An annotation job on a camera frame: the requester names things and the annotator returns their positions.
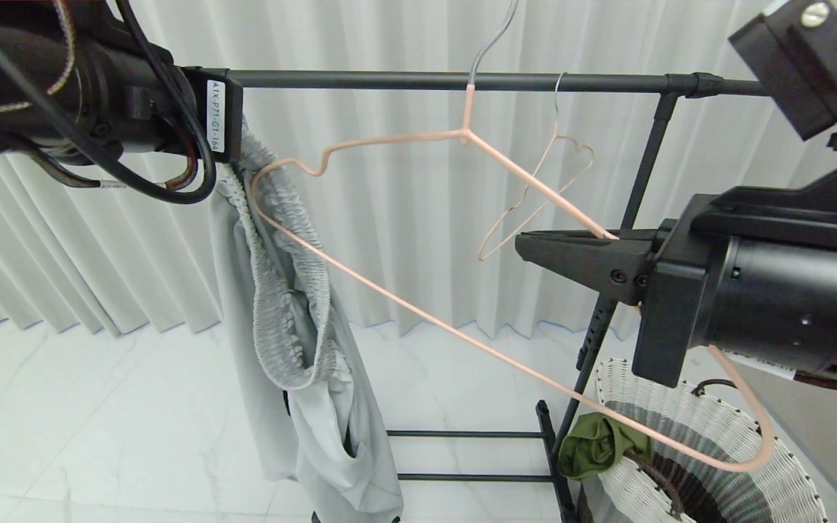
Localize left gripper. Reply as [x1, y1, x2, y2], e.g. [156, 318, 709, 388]
[83, 42, 244, 165]

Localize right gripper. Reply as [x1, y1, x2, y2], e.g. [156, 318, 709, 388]
[514, 185, 837, 394]

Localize pink clothes hanger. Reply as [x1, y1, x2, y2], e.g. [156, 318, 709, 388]
[477, 72, 596, 263]
[247, 0, 776, 474]

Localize pale grey shorts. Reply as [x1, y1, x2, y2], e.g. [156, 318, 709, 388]
[207, 115, 405, 523]

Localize black clothes rack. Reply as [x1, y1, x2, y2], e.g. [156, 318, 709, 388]
[203, 67, 770, 523]

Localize white laundry basket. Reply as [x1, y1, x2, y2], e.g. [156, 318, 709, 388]
[579, 357, 829, 523]

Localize green garment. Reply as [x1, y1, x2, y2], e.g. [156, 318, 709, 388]
[557, 412, 654, 482]

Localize black cable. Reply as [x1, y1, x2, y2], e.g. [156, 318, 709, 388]
[0, 0, 218, 206]

